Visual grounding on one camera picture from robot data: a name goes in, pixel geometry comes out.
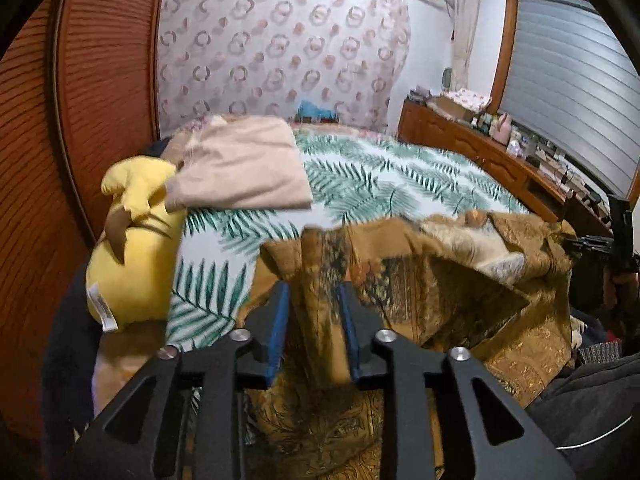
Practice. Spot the circle pattern sheer curtain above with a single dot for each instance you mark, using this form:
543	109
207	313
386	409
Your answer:
266	57

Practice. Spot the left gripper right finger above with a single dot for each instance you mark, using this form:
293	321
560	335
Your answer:
445	416

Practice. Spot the louvered wooden wardrobe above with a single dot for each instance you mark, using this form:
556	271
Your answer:
78	93

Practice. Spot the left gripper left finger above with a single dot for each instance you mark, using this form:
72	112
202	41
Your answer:
141	433

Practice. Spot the yellow plush toy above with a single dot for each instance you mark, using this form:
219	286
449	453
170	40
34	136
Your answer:
130	273

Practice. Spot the blue item behind bed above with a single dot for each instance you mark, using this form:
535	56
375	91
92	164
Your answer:
308	112

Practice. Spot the grey window blind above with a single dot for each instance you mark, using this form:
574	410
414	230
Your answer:
570	81

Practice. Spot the folded beige pink garment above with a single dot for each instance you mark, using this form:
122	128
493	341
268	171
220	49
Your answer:
250	163

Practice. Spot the long wooden sideboard cabinet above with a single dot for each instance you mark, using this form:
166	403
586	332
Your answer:
419	124

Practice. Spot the cardboard box with cloth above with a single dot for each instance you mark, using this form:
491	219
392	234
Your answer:
463	104

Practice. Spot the pink thermos jug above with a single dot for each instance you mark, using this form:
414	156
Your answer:
503	129

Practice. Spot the hanging beige cloth strip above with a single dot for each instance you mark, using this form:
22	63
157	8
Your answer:
465	22

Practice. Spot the brown gold patterned scarf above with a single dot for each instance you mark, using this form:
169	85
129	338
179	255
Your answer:
494	283

